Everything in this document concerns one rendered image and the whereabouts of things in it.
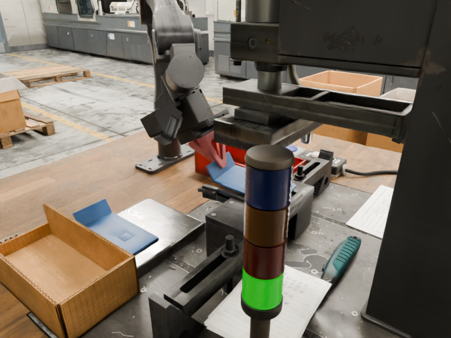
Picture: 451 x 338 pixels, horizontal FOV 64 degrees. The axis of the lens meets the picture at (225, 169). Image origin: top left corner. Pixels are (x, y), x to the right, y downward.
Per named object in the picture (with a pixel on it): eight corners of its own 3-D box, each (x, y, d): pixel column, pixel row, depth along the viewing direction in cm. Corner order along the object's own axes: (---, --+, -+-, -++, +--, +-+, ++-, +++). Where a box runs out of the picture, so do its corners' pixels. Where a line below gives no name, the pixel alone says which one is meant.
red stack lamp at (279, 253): (257, 246, 35) (258, 217, 33) (292, 262, 33) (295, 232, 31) (234, 267, 32) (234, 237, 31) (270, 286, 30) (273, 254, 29)
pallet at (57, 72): (62, 71, 717) (61, 64, 711) (91, 77, 661) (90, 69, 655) (-2, 80, 633) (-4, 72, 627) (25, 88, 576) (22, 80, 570)
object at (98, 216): (107, 210, 72) (104, 197, 71) (158, 239, 63) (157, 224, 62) (74, 226, 67) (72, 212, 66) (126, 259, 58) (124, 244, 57)
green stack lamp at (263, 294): (256, 274, 36) (257, 247, 35) (289, 291, 34) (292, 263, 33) (233, 297, 34) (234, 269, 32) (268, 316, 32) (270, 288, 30)
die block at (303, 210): (266, 208, 77) (268, 176, 73) (309, 224, 71) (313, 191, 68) (206, 256, 62) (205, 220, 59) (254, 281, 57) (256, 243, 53)
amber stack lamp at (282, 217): (258, 216, 33) (260, 184, 32) (295, 231, 31) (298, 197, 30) (234, 235, 31) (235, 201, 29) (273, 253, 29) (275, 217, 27)
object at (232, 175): (228, 163, 73) (227, 151, 71) (296, 187, 65) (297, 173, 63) (206, 179, 68) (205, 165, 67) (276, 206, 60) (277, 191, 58)
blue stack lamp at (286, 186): (260, 182, 32) (262, 147, 30) (298, 195, 30) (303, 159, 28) (235, 200, 29) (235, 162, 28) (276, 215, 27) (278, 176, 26)
